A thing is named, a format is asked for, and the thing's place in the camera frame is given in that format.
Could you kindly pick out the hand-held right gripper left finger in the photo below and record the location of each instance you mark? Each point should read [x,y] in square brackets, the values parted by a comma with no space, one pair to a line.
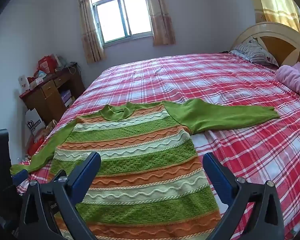
[83,180]

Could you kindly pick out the red plastic bag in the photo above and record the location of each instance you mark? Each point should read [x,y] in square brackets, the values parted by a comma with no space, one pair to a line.
[36,146]

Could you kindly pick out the pink blanket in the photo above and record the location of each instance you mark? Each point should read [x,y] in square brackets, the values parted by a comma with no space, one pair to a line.
[292,77]

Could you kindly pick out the yellow curtain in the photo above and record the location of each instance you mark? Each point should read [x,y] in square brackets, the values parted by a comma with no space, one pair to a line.
[272,2]

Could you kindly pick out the red plaid bed sheet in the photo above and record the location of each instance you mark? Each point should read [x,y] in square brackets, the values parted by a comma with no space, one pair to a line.
[215,80]

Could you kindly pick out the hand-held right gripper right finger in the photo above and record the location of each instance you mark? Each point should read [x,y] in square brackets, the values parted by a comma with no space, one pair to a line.
[216,177]

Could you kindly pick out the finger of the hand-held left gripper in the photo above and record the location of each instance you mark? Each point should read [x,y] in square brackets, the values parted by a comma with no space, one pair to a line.
[19,178]

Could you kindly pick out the stack of boxes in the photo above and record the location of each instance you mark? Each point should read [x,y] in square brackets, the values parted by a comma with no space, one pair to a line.
[66,98]

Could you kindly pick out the red gift box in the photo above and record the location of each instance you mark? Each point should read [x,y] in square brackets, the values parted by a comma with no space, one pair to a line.
[48,63]

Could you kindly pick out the beige floral curtain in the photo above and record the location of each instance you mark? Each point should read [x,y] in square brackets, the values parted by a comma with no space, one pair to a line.
[90,25]
[161,17]

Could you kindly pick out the cream wooden headboard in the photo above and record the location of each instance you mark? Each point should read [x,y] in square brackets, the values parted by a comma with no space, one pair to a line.
[277,42]

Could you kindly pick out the small red white box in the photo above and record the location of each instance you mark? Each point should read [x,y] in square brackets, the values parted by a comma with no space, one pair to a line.
[36,82]

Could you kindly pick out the striped patterned pillow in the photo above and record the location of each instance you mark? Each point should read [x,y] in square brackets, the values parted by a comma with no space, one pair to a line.
[255,51]

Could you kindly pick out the brown woven bag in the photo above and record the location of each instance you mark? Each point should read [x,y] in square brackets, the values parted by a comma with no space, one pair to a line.
[51,126]

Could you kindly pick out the window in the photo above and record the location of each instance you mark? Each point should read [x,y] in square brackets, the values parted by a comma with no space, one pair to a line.
[120,15]

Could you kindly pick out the green orange striped knit sweater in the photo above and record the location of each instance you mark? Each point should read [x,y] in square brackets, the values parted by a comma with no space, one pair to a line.
[140,140]

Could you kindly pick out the white paper bag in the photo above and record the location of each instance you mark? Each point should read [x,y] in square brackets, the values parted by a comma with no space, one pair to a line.
[35,123]

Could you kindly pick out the brown wooden desk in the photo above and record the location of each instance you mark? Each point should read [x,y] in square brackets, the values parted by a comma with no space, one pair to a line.
[47,97]

